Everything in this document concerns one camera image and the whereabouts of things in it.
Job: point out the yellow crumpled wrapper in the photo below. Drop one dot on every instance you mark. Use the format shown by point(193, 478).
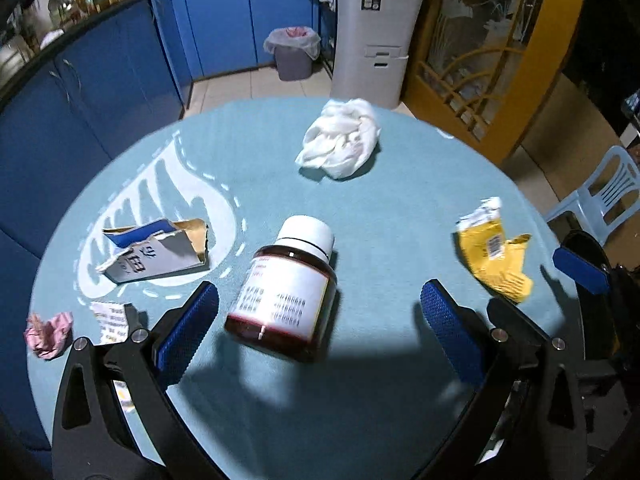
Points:
point(492, 255)

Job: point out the light blue plastic chair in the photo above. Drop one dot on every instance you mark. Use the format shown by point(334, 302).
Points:
point(607, 185)

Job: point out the tall white pedal bin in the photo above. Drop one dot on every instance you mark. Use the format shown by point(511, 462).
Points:
point(375, 45)

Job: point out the white printed paper slip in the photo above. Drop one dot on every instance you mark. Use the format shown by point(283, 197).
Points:
point(112, 320)

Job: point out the grey trash bin with bag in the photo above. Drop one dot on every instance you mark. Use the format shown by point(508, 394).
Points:
point(292, 55)

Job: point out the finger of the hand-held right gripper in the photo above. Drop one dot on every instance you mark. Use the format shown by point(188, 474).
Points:
point(515, 317)
point(582, 270)

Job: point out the blue base cabinets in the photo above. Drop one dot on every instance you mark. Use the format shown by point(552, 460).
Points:
point(100, 85)

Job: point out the pink crumpled paper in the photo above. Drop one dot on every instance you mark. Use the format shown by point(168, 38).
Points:
point(47, 335)

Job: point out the white crumpled tissue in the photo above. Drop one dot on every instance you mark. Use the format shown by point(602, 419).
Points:
point(340, 140)

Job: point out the torn blue white carton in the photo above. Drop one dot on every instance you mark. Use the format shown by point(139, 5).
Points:
point(155, 255)

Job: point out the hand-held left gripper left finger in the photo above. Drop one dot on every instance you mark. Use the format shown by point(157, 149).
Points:
point(187, 335)

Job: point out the brown medicine bottle white cap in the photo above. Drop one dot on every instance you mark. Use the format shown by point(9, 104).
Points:
point(287, 295)

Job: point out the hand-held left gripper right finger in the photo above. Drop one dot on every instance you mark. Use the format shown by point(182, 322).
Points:
point(452, 335)

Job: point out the wooden glass door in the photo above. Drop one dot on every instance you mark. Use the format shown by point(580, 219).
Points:
point(480, 35)

